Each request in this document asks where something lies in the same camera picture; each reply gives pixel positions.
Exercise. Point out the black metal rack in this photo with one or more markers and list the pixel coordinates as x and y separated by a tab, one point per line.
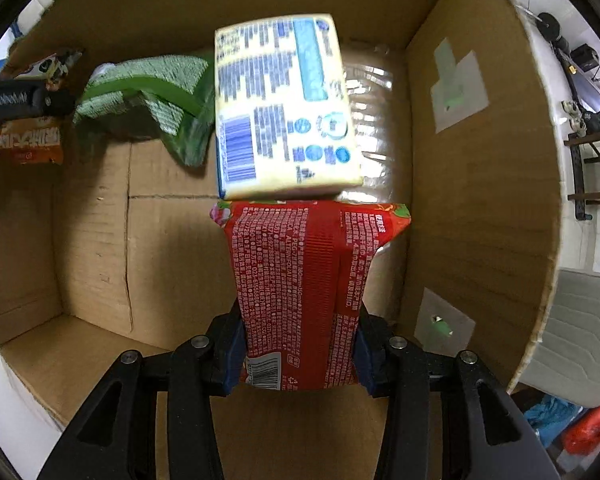
592	170

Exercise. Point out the blue cloth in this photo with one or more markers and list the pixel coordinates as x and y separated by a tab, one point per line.
550	415

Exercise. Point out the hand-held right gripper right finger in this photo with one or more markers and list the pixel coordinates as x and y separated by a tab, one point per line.
366	365

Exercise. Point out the red tissue packet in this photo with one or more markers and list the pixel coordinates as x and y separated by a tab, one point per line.
300	295

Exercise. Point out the cardboard box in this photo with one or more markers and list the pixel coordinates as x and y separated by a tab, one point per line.
105	220

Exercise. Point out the clear plastic packet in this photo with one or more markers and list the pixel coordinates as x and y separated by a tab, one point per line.
375	125

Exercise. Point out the green tissue packet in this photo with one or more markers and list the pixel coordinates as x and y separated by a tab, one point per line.
150	100

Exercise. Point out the yellow tissue packet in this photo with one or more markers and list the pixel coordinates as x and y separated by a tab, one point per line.
285	105

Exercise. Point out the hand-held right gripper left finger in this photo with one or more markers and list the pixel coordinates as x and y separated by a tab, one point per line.
230	360

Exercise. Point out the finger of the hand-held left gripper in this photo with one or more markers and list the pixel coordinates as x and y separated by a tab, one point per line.
25	102

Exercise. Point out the grey cushioned panel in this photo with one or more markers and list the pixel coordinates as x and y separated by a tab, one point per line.
585	330

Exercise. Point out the black barbell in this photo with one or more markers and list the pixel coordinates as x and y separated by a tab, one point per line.
555	30

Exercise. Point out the red plastic bag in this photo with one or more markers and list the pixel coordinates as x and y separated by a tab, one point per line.
592	427

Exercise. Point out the orange snack packet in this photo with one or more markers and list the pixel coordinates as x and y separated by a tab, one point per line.
27	135

